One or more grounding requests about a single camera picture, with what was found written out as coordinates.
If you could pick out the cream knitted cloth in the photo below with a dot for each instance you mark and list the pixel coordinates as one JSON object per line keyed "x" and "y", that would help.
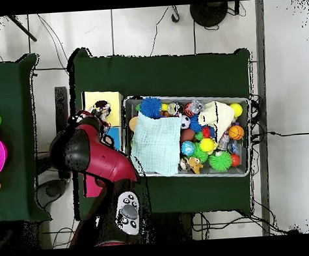
{"x": 213, "y": 114}

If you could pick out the black rod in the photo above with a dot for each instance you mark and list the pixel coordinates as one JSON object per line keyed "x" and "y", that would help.
{"x": 22, "y": 27}

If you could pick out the wooden three-hole sorting box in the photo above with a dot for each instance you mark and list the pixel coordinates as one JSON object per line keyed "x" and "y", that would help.
{"x": 115, "y": 101}

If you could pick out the mint knitted cloth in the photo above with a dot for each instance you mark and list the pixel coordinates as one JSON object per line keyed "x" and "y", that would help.
{"x": 158, "y": 146}

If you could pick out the globe print ball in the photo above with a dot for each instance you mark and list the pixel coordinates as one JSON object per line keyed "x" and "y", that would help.
{"x": 187, "y": 148}

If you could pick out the small soccer ball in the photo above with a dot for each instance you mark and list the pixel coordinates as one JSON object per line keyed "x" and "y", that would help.
{"x": 185, "y": 121}

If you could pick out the grey round base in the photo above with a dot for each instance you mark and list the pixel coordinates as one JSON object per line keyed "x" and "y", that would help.
{"x": 52, "y": 191}

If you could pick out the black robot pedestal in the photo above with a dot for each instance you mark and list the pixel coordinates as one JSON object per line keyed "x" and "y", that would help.
{"x": 176, "y": 228}

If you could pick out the yellow plastic ball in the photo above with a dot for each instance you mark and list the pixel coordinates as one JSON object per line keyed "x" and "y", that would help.
{"x": 236, "y": 110}
{"x": 207, "y": 144}

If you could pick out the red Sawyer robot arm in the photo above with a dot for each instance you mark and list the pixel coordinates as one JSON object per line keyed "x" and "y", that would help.
{"x": 107, "y": 162}

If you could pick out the black round stand base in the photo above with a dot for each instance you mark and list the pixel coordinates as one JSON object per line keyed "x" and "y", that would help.
{"x": 208, "y": 13}

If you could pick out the black stand bar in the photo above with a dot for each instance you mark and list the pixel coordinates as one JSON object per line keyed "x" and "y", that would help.
{"x": 61, "y": 105}

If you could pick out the brown plush animal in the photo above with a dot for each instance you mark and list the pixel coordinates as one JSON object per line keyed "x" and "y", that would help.
{"x": 195, "y": 165}

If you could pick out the large green spiky ball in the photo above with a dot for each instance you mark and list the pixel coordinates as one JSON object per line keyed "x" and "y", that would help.
{"x": 220, "y": 161}

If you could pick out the blue spiky rubber ball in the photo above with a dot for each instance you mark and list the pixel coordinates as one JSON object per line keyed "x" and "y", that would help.
{"x": 150, "y": 107}

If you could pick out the dark green tablecloth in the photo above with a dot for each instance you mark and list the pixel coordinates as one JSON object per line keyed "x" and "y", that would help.
{"x": 10, "y": 155}
{"x": 167, "y": 75}

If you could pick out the orange basketball toy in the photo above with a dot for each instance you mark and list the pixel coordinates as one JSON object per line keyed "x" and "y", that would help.
{"x": 236, "y": 132}

